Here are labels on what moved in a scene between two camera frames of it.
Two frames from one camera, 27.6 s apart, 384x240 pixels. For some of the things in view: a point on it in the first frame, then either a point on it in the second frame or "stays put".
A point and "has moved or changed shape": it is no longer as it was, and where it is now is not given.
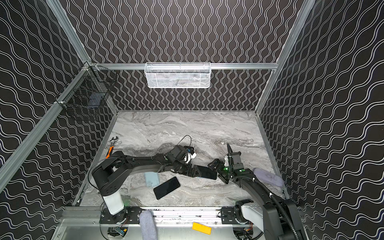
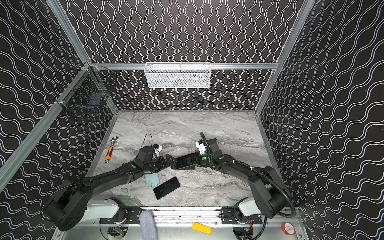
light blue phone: x=151 y=179 stays put
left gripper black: x=192 y=170 to x=162 y=162
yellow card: x=201 y=228 stays put
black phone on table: x=166 y=187 stays put
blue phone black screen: x=206 y=172 has moved or changed shape
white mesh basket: x=177 y=75 stays put
